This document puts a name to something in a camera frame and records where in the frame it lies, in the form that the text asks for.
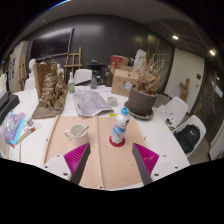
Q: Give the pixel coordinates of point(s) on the white plastic chair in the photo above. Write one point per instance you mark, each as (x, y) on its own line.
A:
(196, 120)
(82, 76)
(178, 105)

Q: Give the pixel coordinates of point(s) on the white bottle with blue cap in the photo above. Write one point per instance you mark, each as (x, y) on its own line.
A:
(120, 128)

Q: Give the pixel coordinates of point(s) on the small white plaster figure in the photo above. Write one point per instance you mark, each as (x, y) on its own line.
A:
(60, 70)

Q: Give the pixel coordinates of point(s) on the black boxes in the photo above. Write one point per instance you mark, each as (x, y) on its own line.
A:
(8, 103)

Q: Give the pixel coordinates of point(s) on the dried plant in grey pot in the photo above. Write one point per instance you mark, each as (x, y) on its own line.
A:
(141, 101)

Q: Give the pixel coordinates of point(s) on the wooden figure sculpture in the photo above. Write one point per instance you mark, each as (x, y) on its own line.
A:
(184, 90)

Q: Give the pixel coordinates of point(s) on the thin wooden stick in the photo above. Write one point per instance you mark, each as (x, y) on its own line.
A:
(83, 131)

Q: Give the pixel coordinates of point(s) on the open newspaper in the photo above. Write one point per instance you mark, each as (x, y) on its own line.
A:
(91, 103)

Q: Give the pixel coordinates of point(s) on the red box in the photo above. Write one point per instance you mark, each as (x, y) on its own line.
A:
(118, 61)

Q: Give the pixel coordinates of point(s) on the white plaster bust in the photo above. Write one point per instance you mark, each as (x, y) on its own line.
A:
(32, 65)

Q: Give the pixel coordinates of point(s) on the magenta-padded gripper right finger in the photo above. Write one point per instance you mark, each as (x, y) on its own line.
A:
(146, 161)

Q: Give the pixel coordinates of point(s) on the dark wall screen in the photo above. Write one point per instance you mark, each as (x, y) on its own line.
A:
(50, 45)

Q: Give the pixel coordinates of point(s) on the black backpack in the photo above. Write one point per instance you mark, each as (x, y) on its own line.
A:
(188, 136)

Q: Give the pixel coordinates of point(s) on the yellow marker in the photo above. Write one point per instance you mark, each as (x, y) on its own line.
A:
(113, 115)

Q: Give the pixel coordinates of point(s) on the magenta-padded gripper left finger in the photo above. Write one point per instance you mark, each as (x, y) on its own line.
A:
(78, 160)

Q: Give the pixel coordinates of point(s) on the beige cabinet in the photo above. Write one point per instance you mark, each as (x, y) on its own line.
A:
(18, 56)

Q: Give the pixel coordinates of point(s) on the flat round red coaster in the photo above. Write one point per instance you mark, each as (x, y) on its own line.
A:
(113, 144)

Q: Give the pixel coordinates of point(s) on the stack of papers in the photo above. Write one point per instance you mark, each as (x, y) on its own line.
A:
(166, 113)

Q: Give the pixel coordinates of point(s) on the brown relief sculpture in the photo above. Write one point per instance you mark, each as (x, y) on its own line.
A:
(50, 90)

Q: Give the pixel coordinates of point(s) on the white ceramic mug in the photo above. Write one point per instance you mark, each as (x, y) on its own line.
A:
(74, 136)

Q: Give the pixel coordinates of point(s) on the light wooden panel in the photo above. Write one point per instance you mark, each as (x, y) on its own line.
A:
(113, 166)

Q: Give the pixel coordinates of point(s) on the wooden easel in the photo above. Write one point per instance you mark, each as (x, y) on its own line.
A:
(72, 65)

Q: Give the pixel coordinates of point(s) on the colourful booklet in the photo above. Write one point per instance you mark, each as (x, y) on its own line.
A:
(13, 128)

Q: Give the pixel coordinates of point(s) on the small white cup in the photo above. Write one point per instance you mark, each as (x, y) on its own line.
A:
(112, 101)

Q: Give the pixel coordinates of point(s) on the grey bottle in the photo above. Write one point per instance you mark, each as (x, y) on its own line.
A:
(93, 82)

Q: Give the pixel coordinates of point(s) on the small bottle with green label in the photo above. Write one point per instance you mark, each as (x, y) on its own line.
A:
(71, 86)

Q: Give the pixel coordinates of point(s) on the round ceiling light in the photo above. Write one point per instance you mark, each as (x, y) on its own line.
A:
(212, 52)
(175, 37)

